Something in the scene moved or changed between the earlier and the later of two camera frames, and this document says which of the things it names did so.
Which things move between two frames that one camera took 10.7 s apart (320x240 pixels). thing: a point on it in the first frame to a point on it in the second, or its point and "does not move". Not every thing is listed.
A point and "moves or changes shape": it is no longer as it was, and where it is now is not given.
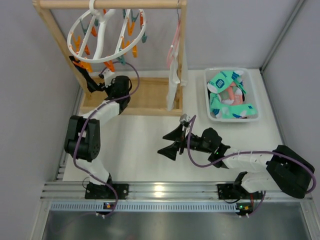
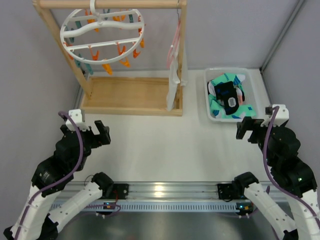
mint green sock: [225, 78] moves or changes shape
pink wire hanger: [174, 42] does not move
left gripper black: [100, 87] to [94, 137]
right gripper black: [181, 142] to [252, 129]
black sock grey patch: [92, 86] to [227, 96]
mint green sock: [227, 111] does not move
